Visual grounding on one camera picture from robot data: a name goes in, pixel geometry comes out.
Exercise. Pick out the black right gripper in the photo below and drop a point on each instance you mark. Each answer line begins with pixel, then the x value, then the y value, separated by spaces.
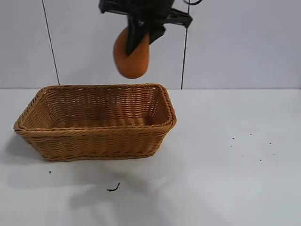
pixel 145 9

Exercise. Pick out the orange-brown bread roll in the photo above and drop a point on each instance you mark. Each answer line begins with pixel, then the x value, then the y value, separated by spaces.
pixel 135 67

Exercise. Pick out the brown woven wicker basket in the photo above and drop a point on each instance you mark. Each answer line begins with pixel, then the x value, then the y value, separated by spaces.
pixel 94 143

